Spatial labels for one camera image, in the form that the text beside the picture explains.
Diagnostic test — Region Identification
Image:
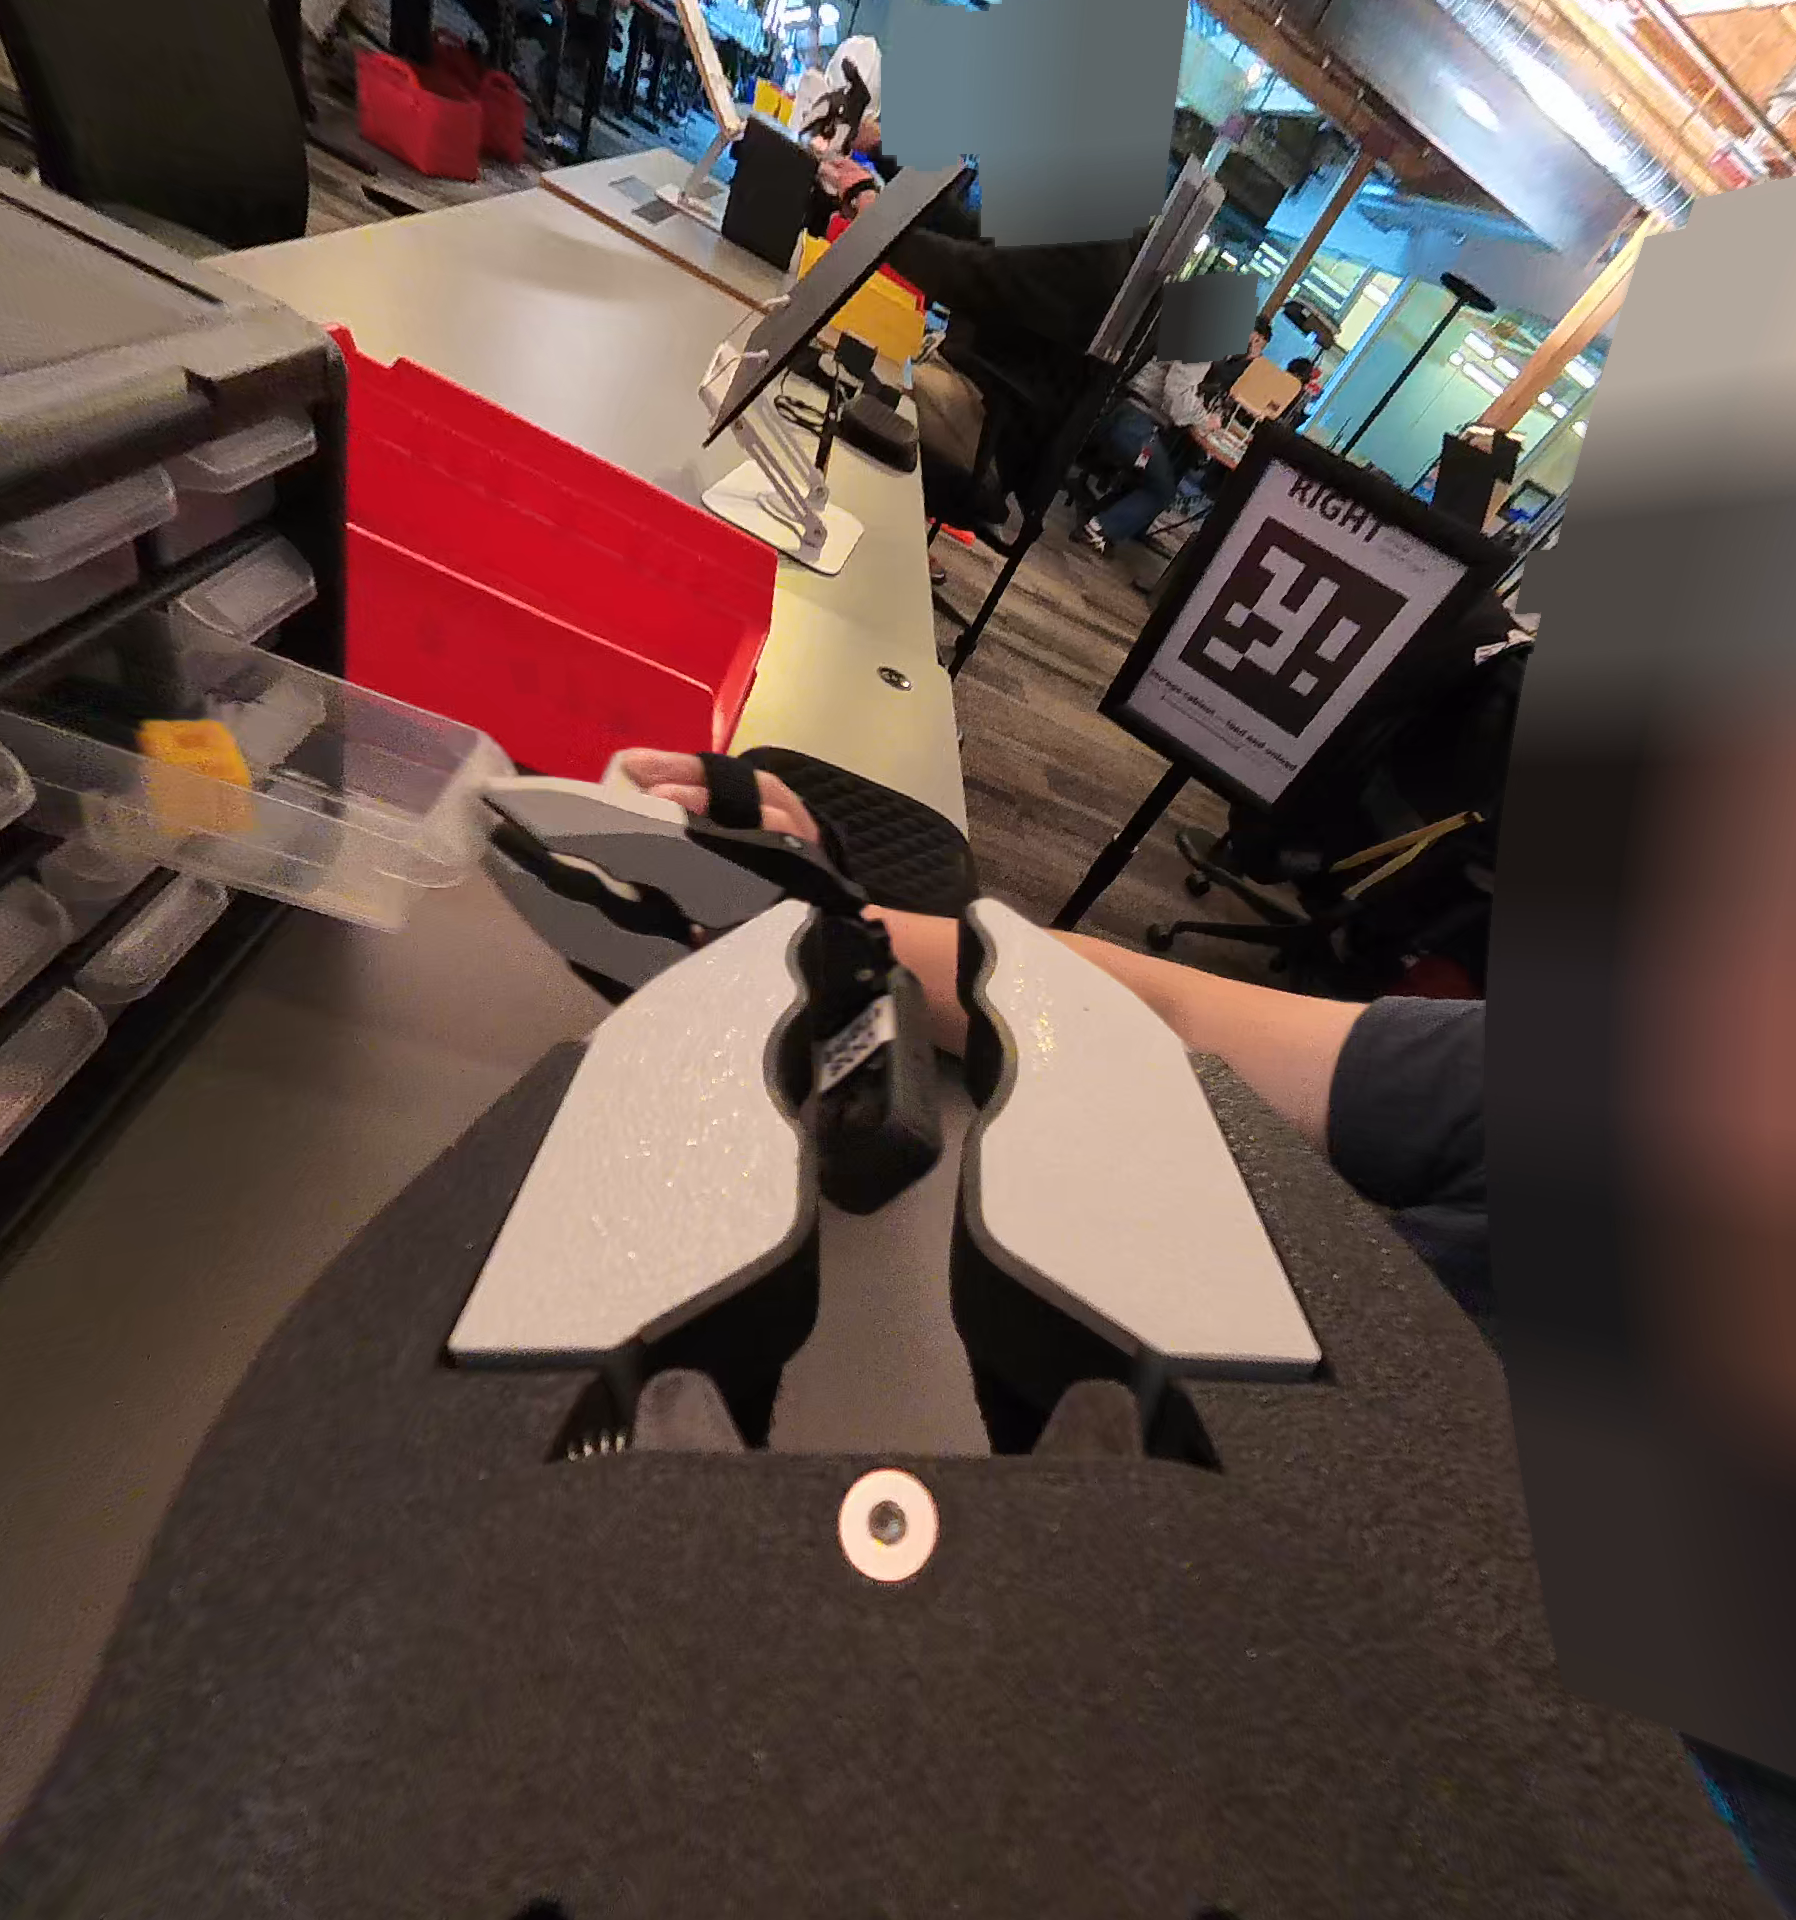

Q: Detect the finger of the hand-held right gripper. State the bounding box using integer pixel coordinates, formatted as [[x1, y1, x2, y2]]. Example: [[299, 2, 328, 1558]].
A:
[[481, 774, 816, 940], [488, 866, 725, 999]]

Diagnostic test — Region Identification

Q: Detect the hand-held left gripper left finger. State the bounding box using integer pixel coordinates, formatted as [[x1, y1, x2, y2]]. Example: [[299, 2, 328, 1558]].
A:
[[450, 903, 825, 1377]]

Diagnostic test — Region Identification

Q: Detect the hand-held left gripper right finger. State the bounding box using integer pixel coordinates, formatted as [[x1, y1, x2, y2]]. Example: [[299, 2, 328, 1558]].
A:
[[953, 897, 1330, 1381]]

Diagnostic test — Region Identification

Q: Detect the clear plastic drawer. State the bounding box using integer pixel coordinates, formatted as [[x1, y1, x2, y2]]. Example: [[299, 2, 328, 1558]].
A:
[[0, 641, 518, 935]]

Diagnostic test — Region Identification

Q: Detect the red plastic bin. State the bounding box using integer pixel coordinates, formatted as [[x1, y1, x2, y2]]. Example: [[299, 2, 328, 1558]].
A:
[[336, 340, 784, 789]]

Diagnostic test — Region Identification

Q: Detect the orange cube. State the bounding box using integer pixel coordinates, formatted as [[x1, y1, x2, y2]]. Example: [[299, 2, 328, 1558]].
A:
[[136, 714, 261, 847]]

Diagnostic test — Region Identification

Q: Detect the black drawer cabinet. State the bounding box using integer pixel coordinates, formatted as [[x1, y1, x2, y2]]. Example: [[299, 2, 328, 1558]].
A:
[[0, 144, 350, 1324]]

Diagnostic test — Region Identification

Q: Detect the person's right forearm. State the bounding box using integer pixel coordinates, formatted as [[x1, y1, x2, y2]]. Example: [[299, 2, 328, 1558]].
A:
[[872, 903, 1387, 1157]]

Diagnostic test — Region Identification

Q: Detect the person's right hand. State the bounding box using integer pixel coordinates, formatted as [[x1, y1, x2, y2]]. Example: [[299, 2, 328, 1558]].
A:
[[602, 746, 825, 858]]

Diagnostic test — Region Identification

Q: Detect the black ribbed pad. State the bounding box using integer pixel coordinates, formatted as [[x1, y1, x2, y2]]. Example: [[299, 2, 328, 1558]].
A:
[[735, 748, 985, 920]]

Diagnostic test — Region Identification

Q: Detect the white metal desk stand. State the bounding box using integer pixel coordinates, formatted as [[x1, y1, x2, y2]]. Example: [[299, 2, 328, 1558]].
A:
[[690, 159, 979, 581]]

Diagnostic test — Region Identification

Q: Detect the framed black white tag sign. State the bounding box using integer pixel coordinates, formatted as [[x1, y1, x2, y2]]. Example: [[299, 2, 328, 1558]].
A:
[[1091, 427, 1520, 818]]

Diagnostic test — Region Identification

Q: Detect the red storage crate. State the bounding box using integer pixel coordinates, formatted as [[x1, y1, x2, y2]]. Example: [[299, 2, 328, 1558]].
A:
[[354, 43, 537, 183]]

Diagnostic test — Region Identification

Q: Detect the black office chair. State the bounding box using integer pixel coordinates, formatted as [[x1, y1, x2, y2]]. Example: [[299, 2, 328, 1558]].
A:
[[0, 0, 316, 256]]

